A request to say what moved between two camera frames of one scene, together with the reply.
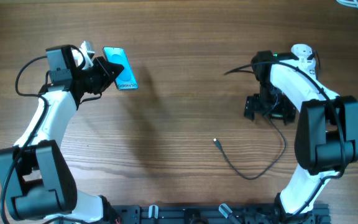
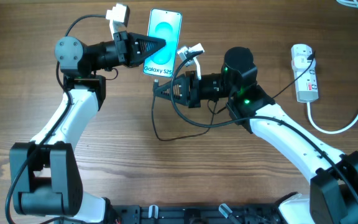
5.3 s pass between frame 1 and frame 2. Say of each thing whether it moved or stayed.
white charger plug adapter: stayed
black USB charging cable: moved
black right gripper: moved
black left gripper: moved
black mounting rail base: stayed
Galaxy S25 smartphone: moved
